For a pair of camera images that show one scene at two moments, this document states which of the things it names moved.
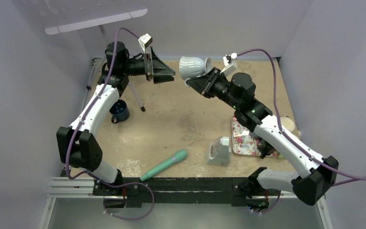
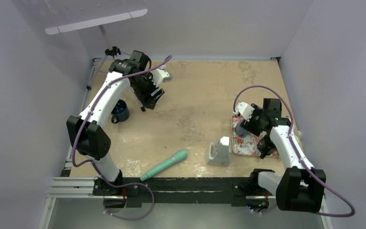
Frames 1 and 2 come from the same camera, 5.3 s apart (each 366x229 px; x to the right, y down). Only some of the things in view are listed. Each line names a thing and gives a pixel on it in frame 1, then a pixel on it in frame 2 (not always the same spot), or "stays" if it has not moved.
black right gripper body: [217, 86] to [254, 125]
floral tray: [244, 142] stays
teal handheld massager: [178, 156] stays
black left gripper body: [141, 67] to [144, 88]
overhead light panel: [58, 15] stays
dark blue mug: [121, 111] stays
